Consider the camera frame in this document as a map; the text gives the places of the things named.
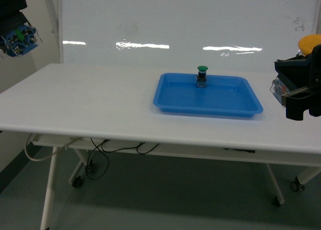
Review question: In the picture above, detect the white whiteboard panel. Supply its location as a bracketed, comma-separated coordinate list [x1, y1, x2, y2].
[60, 0, 317, 72]

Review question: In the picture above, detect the red mushroom push button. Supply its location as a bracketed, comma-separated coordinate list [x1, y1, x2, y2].
[1, 24, 42, 57]

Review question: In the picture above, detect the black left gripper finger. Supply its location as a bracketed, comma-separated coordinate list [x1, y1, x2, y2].
[1, 0, 28, 35]

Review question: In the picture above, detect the yellow mushroom push button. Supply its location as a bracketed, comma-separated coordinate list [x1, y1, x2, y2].
[269, 34, 321, 107]

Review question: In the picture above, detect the white folding table frame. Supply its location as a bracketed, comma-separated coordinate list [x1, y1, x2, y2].
[26, 134, 320, 229]

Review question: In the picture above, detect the white cable under table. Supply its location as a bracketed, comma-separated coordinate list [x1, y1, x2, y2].
[24, 134, 83, 162]

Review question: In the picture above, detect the blue plastic tray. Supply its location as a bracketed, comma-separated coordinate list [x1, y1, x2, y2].
[153, 73, 263, 118]

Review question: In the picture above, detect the black cable under table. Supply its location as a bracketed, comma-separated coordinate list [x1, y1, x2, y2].
[85, 137, 160, 180]

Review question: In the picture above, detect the green mushroom push button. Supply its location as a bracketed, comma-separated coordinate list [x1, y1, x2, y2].
[196, 65, 208, 88]

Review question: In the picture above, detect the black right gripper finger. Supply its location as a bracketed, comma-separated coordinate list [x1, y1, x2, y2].
[281, 84, 320, 121]
[274, 44, 320, 90]

